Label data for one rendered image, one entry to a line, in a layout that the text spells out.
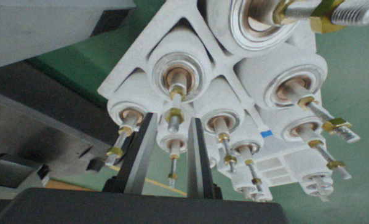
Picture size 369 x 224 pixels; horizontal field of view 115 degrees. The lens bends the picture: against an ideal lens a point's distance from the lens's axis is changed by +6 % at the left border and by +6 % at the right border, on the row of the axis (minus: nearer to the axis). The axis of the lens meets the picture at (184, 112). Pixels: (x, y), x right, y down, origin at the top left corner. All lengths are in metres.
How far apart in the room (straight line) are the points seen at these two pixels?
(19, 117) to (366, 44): 1.02
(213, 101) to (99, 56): 0.41
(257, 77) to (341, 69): 0.49
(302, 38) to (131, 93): 0.30
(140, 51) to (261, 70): 0.20
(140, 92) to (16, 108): 0.37
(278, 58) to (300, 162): 0.43
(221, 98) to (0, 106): 0.53
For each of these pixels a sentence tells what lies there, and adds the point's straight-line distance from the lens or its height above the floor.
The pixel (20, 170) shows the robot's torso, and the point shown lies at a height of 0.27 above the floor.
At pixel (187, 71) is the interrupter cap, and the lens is 0.17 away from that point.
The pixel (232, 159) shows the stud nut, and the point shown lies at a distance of 0.19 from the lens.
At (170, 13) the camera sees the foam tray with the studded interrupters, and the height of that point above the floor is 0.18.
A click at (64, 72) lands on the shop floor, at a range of 0.63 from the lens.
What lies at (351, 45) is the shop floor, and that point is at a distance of 0.65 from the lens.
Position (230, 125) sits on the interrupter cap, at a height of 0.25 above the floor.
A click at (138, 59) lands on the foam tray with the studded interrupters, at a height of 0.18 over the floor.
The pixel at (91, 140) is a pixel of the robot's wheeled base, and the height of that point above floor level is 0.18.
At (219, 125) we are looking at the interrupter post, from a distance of 0.22.
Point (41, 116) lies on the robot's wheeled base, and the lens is 0.52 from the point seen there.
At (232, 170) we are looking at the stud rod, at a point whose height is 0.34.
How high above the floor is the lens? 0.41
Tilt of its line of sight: 48 degrees down
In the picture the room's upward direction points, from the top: 178 degrees counter-clockwise
